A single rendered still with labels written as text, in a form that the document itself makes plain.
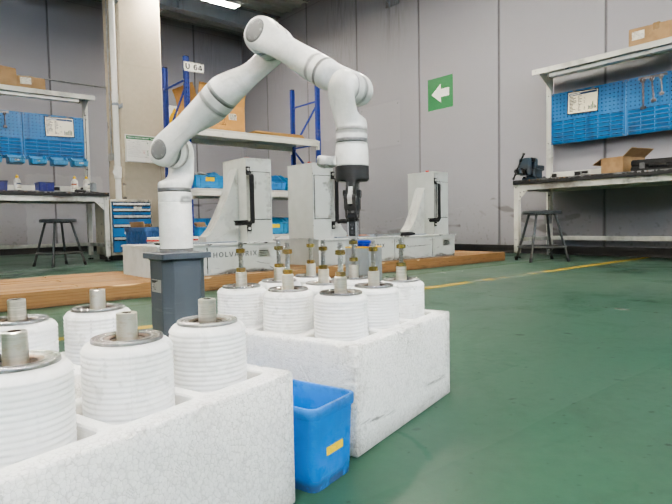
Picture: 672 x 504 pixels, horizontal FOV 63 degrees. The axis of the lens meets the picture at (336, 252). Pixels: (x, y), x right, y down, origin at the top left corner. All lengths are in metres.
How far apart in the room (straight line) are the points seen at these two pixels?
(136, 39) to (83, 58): 2.25
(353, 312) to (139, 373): 0.43
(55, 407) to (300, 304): 0.53
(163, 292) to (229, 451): 0.95
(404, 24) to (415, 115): 1.25
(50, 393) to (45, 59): 9.39
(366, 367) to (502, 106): 5.99
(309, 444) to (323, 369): 0.16
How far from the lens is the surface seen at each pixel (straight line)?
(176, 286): 1.56
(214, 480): 0.67
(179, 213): 1.58
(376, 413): 0.96
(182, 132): 1.55
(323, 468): 0.83
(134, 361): 0.61
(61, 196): 6.48
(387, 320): 1.03
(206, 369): 0.69
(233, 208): 3.57
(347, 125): 1.20
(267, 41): 1.40
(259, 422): 0.71
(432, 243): 4.60
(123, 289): 3.04
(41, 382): 0.55
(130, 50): 7.85
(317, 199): 3.82
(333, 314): 0.92
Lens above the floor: 0.37
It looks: 3 degrees down
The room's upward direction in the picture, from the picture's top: 1 degrees counter-clockwise
